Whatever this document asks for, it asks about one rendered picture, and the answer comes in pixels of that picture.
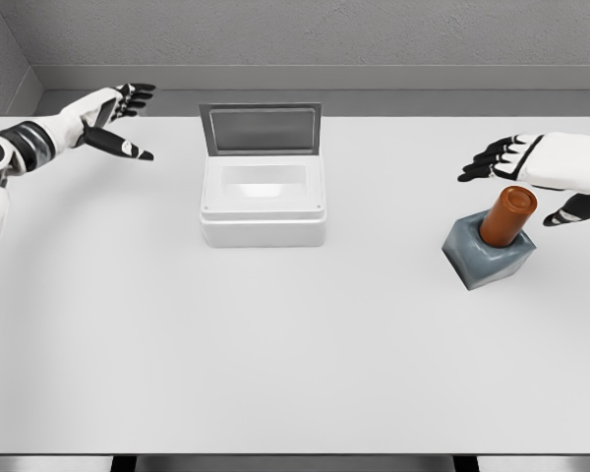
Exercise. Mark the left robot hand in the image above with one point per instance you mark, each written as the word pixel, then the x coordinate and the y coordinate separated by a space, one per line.
pixel 98 114

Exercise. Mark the grey square holder block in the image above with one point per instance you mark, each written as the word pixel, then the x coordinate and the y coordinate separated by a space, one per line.
pixel 487 263

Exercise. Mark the white box with open lid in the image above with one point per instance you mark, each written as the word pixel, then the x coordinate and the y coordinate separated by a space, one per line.
pixel 263 177

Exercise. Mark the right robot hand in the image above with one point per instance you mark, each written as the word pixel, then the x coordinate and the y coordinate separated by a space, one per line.
pixel 560 159

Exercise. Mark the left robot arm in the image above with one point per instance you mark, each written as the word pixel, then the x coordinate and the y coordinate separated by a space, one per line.
pixel 24 142

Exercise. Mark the brown cylinder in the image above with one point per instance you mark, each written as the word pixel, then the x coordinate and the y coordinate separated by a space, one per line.
pixel 507 216

